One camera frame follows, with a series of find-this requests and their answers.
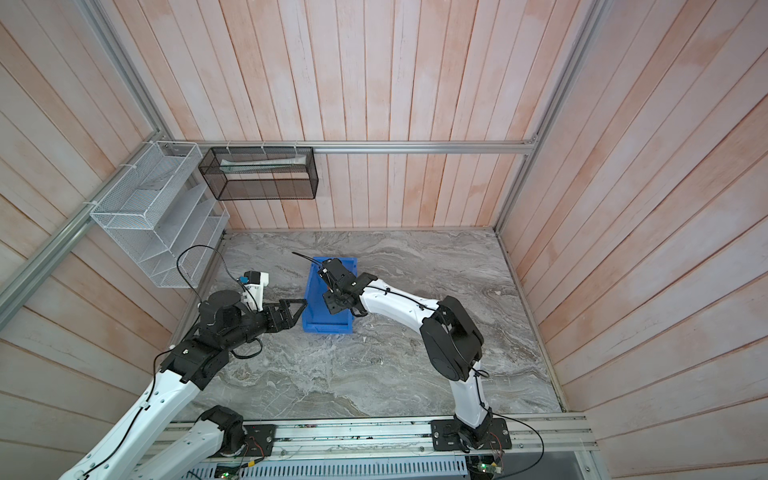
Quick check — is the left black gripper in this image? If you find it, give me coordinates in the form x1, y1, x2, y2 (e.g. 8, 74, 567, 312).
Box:
225, 299, 310, 350

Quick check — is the blue plastic bin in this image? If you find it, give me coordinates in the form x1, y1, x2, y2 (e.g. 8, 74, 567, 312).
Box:
302, 257, 358, 334

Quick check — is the orange black handled screwdriver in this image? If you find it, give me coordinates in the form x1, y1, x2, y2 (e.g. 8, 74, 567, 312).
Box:
292, 251, 329, 283

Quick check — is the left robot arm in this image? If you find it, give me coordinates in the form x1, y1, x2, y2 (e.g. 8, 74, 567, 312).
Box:
61, 290, 307, 479

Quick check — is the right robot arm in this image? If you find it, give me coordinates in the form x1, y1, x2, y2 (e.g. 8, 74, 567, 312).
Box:
314, 258, 493, 451

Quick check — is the white ventilation grille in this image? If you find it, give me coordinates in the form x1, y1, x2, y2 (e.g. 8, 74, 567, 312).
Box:
181, 455, 470, 479

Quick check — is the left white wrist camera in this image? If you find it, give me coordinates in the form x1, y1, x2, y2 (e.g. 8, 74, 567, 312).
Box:
238, 270, 269, 312

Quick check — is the black wire mesh basket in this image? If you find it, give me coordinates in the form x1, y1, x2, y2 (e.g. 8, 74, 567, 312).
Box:
198, 146, 319, 201

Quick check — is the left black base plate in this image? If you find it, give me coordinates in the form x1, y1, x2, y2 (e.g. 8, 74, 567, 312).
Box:
235, 424, 277, 458

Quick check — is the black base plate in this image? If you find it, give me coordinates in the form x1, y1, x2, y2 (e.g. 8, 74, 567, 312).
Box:
235, 424, 277, 458
429, 416, 512, 453

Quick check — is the aluminium mounting rail base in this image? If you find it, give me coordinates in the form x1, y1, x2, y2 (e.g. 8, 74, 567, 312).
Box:
132, 409, 597, 472

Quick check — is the white wire mesh shelf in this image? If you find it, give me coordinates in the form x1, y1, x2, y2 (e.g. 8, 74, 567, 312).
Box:
91, 142, 229, 289

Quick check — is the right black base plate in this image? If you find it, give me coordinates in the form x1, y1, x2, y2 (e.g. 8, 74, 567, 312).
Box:
429, 416, 512, 453

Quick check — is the horizontal aluminium wall rail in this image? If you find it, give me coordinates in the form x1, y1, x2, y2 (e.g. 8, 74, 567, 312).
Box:
167, 140, 536, 154

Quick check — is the left aluminium wall rail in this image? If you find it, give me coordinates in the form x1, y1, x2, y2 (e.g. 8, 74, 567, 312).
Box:
1, 132, 167, 329

